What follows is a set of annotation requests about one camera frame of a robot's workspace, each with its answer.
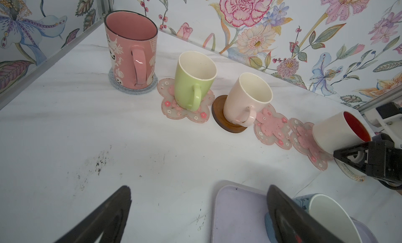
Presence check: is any corner aluminium post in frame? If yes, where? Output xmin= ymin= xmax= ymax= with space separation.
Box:
xmin=1 ymin=0 xmax=111 ymax=108
xmin=357 ymin=85 xmax=402 ymax=113

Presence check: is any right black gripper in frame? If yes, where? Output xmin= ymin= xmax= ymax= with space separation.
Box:
xmin=334 ymin=140 xmax=402 ymax=190

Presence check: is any grey round knitted coaster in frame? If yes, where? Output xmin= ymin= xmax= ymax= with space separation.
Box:
xmin=108 ymin=68 xmax=158 ymax=95

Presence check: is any green mug white inside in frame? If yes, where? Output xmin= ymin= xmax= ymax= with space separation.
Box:
xmin=174 ymin=51 xmax=217 ymax=112

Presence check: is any blue mug white inside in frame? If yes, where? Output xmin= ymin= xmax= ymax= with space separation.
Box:
xmin=265 ymin=193 xmax=362 ymax=243

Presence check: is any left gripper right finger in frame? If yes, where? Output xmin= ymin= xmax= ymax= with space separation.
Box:
xmin=267 ymin=185 xmax=342 ymax=243

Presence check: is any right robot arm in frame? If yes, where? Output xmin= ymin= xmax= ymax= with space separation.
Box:
xmin=334 ymin=102 xmax=402 ymax=191

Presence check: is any lilac drying mat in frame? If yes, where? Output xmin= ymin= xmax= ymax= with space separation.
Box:
xmin=211 ymin=184 xmax=378 ymax=243

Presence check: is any brown wooden round coaster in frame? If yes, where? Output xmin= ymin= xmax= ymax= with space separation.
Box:
xmin=211 ymin=95 xmax=246 ymax=133

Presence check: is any black mug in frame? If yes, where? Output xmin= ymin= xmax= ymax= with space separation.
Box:
xmin=372 ymin=132 xmax=394 ymax=142

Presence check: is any right corner aluminium post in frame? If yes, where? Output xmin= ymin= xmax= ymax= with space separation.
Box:
xmin=357 ymin=85 xmax=402 ymax=113

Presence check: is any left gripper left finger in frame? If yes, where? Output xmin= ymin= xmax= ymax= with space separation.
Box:
xmin=57 ymin=185 xmax=132 ymax=243

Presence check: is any white embroidered round coaster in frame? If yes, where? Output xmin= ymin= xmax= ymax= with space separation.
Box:
xmin=335 ymin=159 xmax=366 ymax=182

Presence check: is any red inside white mug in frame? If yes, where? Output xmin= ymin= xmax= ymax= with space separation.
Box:
xmin=312 ymin=111 xmax=371 ymax=154

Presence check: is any pink flower coaster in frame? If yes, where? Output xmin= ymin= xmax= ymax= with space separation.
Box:
xmin=157 ymin=78 xmax=215 ymax=123
xmin=289 ymin=118 xmax=334 ymax=171
xmin=254 ymin=104 xmax=293 ymax=150

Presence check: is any left corner aluminium post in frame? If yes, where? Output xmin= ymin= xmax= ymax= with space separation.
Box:
xmin=1 ymin=0 xmax=111 ymax=108

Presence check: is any cream mug pink handle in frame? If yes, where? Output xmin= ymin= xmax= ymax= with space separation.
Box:
xmin=224 ymin=73 xmax=273 ymax=128

